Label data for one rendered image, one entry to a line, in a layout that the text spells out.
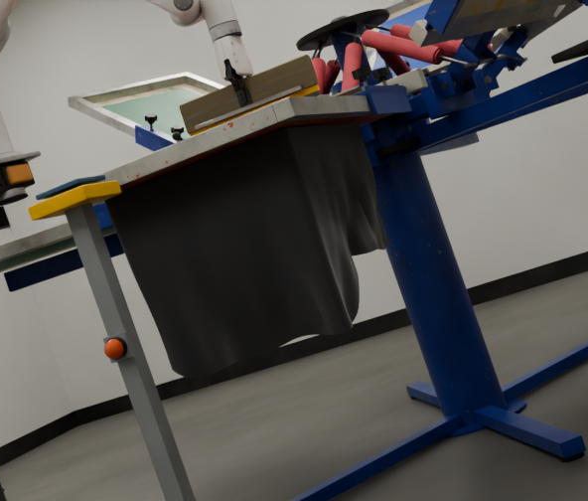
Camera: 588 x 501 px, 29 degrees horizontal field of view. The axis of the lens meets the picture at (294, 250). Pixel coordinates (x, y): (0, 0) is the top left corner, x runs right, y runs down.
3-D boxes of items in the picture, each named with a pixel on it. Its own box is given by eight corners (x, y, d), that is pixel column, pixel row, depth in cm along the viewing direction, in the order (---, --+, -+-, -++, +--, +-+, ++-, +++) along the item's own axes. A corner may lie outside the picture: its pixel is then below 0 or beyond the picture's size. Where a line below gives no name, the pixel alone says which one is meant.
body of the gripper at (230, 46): (221, 40, 280) (235, 83, 280) (204, 38, 271) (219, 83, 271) (247, 29, 277) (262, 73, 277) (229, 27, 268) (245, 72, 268)
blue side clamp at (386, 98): (377, 113, 259) (367, 84, 259) (358, 121, 261) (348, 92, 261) (412, 111, 286) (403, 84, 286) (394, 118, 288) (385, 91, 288)
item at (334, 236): (356, 326, 227) (286, 126, 227) (339, 331, 229) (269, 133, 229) (415, 288, 270) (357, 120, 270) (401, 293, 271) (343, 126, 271)
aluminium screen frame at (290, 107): (295, 115, 215) (288, 96, 214) (52, 213, 237) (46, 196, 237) (407, 108, 287) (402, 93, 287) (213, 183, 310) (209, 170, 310)
